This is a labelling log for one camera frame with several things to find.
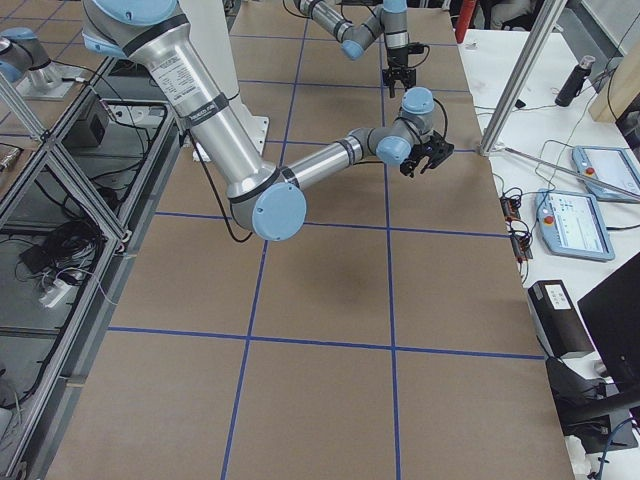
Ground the black monitor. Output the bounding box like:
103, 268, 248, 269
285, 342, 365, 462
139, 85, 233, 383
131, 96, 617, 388
546, 256, 639, 427

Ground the circuit board with wires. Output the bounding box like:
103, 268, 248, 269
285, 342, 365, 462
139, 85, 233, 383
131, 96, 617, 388
500, 195, 533, 264

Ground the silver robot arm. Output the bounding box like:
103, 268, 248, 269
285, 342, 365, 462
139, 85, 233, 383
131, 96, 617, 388
294, 0, 425, 98
82, 1, 454, 241

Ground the white power strip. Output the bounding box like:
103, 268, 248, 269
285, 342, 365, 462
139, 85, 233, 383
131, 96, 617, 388
39, 279, 72, 308

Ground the black rectangular box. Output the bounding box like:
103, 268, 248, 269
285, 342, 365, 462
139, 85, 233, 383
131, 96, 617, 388
527, 280, 595, 359

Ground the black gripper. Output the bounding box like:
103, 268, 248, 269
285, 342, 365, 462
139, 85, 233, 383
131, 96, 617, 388
382, 66, 416, 98
399, 131, 454, 178

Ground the aluminium frame post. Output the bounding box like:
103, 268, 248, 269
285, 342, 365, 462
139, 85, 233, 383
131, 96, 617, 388
478, 0, 567, 157

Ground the red cylinder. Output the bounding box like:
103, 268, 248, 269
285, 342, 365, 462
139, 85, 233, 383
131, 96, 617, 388
455, 0, 477, 44

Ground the aluminium frame rack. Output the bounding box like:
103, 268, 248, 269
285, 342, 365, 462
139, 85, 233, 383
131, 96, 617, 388
1, 59, 179, 479

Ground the black water bottle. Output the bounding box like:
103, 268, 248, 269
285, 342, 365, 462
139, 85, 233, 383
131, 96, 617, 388
555, 55, 596, 107

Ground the blue teach pendant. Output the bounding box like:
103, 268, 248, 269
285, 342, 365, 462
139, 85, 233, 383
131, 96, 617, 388
535, 189, 615, 262
572, 146, 639, 195

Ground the near blue teach pendant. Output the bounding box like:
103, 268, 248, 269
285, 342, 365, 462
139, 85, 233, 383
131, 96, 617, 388
535, 189, 615, 262

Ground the far blue teach pendant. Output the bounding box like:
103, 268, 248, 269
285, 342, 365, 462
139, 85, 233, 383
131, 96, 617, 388
572, 146, 639, 195

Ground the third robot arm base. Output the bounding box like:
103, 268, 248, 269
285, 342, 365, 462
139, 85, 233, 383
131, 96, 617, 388
1, 27, 71, 101

